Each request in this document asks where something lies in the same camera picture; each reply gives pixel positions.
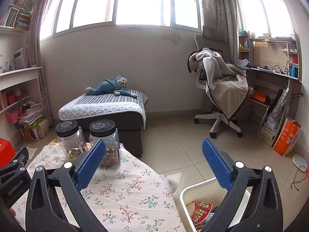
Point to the stack of books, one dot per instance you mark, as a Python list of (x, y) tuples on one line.
[(268, 132)]

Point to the blue monkey plush toy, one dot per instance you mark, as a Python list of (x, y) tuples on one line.
[(106, 85)]

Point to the silver plastic bag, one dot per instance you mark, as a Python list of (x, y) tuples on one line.
[(277, 111)]

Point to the large bay window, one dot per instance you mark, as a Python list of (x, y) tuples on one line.
[(140, 2)]

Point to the blue bottle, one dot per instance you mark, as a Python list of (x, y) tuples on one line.
[(293, 71)]

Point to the orange paper bag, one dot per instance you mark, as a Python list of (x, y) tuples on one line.
[(286, 137)]

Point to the pink storage basket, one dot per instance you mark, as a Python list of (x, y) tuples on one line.
[(13, 116)]

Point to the white bookshelf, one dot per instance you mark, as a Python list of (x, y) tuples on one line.
[(19, 77)]

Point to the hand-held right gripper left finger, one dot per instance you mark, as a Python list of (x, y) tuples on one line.
[(89, 166)]

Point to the cream woven bag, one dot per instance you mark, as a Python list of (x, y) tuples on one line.
[(43, 128)]

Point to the clear jar with nuts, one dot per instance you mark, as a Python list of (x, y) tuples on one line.
[(70, 140)]

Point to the striped quilted blanket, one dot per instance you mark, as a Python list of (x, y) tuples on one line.
[(103, 104)]

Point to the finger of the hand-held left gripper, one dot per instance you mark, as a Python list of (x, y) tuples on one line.
[(19, 158)]

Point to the grey patterned curtain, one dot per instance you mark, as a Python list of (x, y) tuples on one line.
[(217, 4), (41, 9)]

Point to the red box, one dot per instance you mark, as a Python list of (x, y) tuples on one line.
[(6, 151)]

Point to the white office chair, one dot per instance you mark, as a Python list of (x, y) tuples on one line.
[(217, 120)]

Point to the white plastic trash bin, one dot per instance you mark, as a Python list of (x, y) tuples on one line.
[(185, 198)]

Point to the dark grey ottoman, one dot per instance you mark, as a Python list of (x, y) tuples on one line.
[(120, 125)]

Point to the white round floor device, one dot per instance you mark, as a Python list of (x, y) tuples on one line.
[(299, 162)]

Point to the orange flat box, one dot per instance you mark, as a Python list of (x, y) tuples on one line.
[(258, 96)]

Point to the clear jar with round fruits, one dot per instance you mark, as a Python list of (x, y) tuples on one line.
[(111, 149)]

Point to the red snack bag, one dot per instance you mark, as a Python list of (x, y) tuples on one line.
[(200, 212)]

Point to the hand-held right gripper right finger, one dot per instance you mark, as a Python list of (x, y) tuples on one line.
[(217, 166)]

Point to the beige blanket with dark trim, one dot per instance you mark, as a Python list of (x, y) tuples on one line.
[(224, 82)]

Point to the wooden desk with shelves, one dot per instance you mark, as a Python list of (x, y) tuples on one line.
[(265, 77)]

